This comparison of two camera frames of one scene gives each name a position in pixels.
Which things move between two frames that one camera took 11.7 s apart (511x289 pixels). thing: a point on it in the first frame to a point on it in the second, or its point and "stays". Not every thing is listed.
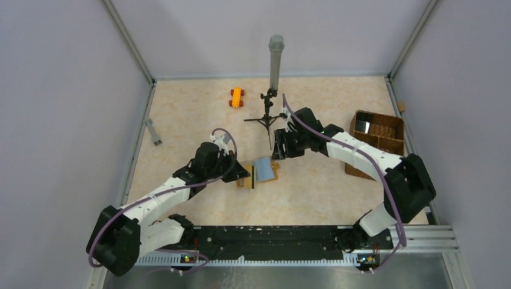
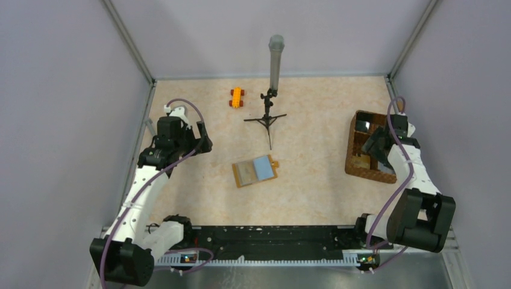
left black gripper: x=238 y=171 to x=190 y=132
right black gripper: x=281 y=137 to x=372 y=145
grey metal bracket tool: x=156 y=139 stays
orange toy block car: x=237 y=93 stays
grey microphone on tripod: x=276 y=44 stays
